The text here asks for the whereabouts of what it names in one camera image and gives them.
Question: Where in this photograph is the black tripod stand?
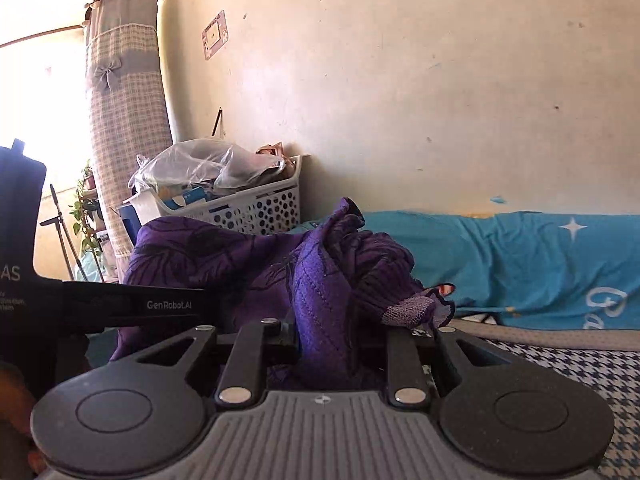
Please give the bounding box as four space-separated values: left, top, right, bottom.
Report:
39 184 107 284

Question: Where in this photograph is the person's left hand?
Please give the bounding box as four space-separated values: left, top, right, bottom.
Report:
0 361 49 479

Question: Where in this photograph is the teal airplane printed bedsheet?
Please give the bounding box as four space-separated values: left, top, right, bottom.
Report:
290 210 640 332

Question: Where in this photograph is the clear plastic bag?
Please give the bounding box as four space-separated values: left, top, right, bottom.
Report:
127 137 284 194

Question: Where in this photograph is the purple floral top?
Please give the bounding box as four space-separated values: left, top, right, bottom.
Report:
110 197 457 392

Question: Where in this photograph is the potted green plant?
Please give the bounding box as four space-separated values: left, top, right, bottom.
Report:
69 160 109 257

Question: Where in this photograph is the pink frame wall sticker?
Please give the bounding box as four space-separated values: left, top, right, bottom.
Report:
201 10 229 62

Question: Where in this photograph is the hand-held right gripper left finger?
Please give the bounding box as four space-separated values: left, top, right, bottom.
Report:
127 317 299 408

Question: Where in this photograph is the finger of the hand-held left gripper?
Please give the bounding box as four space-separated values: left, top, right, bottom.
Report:
62 282 207 334

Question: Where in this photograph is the tall checked fabric cover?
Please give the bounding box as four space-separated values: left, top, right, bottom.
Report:
82 0 174 282

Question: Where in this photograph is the curtain rod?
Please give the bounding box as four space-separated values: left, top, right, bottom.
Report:
0 22 89 49

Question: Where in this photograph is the white plastic laundry basket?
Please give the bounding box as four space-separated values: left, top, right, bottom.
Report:
122 155 304 237

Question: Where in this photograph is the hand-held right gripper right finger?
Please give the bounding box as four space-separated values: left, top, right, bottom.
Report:
385 325 507 409

